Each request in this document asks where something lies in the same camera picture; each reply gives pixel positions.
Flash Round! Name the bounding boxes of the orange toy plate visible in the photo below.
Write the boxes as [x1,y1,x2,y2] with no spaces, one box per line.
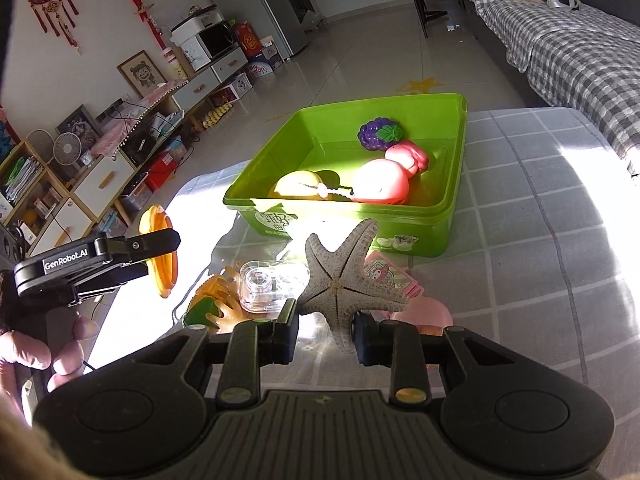
[138,205,178,299]

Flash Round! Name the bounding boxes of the orange toy hand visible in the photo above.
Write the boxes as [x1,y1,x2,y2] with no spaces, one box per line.
[182,266,250,334]

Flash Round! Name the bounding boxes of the clear plastic box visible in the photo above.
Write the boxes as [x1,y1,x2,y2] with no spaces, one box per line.
[239,260,286,315]

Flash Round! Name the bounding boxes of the pink card box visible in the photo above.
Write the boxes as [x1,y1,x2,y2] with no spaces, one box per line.
[363,252,424,299]

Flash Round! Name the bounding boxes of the grey starfish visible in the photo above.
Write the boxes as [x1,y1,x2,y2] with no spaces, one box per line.
[297,219,408,353]

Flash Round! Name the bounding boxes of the pink round toy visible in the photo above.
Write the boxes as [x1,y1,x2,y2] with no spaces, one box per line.
[371,296,454,336]

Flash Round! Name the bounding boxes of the person's left hand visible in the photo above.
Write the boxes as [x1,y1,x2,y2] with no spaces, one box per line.
[1,314,100,416]

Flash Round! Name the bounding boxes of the white wooden sideboard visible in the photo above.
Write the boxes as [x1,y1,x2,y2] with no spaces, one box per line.
[26,48,247,256]

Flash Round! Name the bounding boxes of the red storage box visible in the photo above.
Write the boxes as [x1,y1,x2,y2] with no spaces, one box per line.
[144,151,179,192]

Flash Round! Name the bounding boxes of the small white fan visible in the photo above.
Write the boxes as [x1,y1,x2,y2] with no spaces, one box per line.
[53,132,82,167]

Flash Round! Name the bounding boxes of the dark framed picture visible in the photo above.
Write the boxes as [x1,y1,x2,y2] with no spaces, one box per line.
[56,105,103,152]

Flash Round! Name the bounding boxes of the grey checkered tablecloth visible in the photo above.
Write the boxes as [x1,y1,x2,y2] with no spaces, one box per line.
[88,108,639,479]

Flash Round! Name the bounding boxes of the framed cartoon picture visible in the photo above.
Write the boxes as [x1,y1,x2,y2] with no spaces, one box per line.
[117,50,167,98]

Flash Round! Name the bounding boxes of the yellow toy bread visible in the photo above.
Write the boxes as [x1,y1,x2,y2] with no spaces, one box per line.
[268,170,355,200]

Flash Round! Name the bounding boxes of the green plastic bin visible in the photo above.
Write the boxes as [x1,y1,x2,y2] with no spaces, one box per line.
[224,93,468,257]

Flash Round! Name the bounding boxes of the white microwave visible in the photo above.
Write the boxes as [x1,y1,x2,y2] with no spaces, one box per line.
[170,4,238,72]

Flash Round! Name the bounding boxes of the red hanging banner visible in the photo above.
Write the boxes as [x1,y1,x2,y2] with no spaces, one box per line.
[131,0,167,51]

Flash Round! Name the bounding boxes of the red chinese knot decoration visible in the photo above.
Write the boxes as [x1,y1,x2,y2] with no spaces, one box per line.
[28,0,80,53]

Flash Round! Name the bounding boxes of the purple toy grapes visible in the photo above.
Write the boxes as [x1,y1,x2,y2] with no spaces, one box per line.
[357,117,404,151]

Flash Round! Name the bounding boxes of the sofa with checkered cover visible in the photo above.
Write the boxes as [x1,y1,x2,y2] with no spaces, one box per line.
[466,0,639,174]

